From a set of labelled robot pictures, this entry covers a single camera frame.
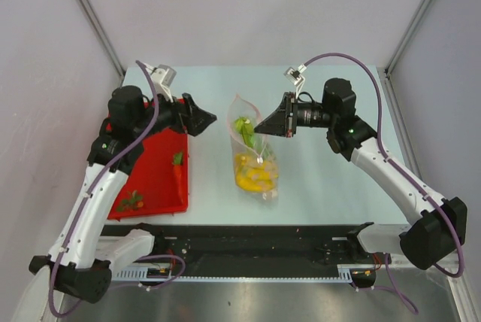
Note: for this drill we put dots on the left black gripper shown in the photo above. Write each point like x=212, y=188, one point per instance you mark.
x=188, y=116

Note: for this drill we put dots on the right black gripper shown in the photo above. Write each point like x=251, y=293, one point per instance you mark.
x=280, y=123

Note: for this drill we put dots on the green celery stalk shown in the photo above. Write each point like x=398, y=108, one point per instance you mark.
x=262, y=150

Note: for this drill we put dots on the green cucumber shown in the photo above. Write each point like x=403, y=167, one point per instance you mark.
x=244, y=127

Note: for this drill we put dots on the orange carrot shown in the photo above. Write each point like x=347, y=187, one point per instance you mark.
x=177, y=163

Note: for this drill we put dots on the clear zip top bag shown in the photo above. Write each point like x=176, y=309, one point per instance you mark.
x=242, y=108

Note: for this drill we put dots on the yellow banana bunch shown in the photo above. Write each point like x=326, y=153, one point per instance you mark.
x=253, y=177

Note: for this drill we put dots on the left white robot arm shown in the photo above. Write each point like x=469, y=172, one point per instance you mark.
x=75, y=268

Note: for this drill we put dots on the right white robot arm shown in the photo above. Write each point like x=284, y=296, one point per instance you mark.
x=435, y=227

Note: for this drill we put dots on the red plastic tray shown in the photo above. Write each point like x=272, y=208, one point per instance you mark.
x=153, y=177

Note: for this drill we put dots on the red strawberries with leaves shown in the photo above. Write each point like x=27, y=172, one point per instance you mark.
x=133, y=202

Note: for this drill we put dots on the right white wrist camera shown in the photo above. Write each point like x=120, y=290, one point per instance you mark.
x=295, y=76

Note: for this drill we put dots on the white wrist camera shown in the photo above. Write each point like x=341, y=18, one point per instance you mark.
x=295, y=76
x=162, y=77

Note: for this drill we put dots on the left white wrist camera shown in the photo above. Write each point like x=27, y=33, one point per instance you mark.
x=162, y=77

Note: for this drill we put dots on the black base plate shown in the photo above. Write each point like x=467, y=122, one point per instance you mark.
x=262, y=251

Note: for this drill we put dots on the white slotted cable duct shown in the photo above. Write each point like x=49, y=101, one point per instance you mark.
x=157, y=273

